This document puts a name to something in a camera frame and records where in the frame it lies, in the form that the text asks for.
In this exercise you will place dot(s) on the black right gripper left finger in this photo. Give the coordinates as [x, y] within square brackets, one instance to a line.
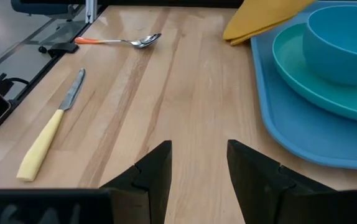
[153, 186]

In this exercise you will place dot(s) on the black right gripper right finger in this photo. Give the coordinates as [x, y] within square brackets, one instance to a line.
[259, 186]

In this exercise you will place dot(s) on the blue plastic tray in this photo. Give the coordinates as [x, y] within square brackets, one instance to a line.
[290, 124]

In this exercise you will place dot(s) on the teal plastic plate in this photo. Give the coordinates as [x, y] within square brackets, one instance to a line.
[306, 87]

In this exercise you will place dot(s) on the blue plastic bowl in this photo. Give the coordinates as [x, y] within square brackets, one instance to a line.
[337, 46]

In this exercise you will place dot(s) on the yellow cloth napkin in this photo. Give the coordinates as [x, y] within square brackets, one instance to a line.
[259, 15]

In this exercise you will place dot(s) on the dark office chair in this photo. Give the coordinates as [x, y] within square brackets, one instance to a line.
[41, 6]

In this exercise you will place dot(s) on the black frame bracket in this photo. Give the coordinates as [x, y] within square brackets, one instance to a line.
[63, 48]

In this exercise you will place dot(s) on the silver aluminium post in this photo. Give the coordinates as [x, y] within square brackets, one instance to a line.
[90, 11]

